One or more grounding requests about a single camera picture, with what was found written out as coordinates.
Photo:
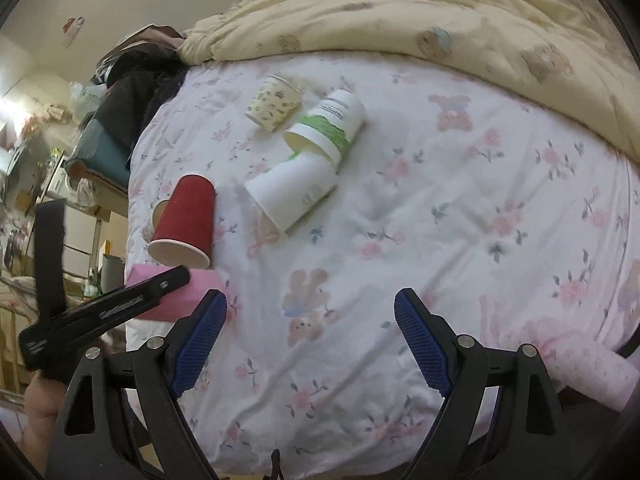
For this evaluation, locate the white cup with green label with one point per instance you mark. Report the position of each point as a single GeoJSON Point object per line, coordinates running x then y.
{"type": "Point", "coordinates": [335, 115]}

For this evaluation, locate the pink box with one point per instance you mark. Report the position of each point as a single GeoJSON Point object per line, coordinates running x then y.
{"type": "Point", "coordinates": [145, 274]}

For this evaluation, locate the blue cushion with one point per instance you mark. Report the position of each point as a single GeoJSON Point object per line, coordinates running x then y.
{"type": "Point", "coordinates": [100, 152]}

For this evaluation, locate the yellow printed quilt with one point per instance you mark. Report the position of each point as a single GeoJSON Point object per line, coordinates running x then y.
{"type": "Point", "coordinates": [400, 5]}

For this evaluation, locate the small pale paper cup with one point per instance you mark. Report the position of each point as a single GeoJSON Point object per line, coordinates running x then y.
{"type": "Point", "coordinates": [160, 210]}

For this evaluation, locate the white cabinet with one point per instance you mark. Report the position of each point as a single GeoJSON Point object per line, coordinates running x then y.
{"type": "Point", "coordinates": [75, 235]}

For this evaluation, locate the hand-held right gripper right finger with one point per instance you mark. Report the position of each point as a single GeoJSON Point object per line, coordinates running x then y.
{"type": "Point", "coordinates": [422, 345]}

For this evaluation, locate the red paper cup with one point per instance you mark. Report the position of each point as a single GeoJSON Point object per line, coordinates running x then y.
{"type": "Point", "coordinates": [185, 220]}

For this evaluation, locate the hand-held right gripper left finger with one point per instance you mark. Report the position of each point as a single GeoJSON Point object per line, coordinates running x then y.
{"type": "Point", "coordinates": [200, 345]}

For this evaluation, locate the dark clothing pile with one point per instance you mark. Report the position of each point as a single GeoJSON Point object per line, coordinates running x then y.
{"type": "Point", "coordinates": [135, 90]}

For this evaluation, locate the pink dotted paper cup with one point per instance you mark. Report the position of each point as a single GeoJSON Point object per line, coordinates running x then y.
{"type": "Point", "coordinates": [595, 370]}

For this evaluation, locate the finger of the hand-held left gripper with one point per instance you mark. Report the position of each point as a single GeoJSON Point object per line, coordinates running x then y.
{"type": "Point", "coordinates": [135, 297]}

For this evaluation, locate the pink wall decoration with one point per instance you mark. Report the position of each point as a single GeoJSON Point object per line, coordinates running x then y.
{"type": "Point", "coordinates": [74, 26]}

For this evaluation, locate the cream patterned paper cup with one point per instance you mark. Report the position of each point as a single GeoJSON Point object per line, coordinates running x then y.
{"type": "Point", "coordinates": [272, 102]}

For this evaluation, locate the person's left forearm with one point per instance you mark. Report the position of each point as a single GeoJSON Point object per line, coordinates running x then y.
{"type": "Point", "coordinates": [40, 410]}

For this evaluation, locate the white floral bed sheet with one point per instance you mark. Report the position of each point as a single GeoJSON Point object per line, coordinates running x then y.
{"type": "Point", "coordinates": [425, 220]}

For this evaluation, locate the plain white paper cup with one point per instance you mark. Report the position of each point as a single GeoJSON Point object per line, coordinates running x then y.
{"type": "Point", "coordinates": [285, 190]}

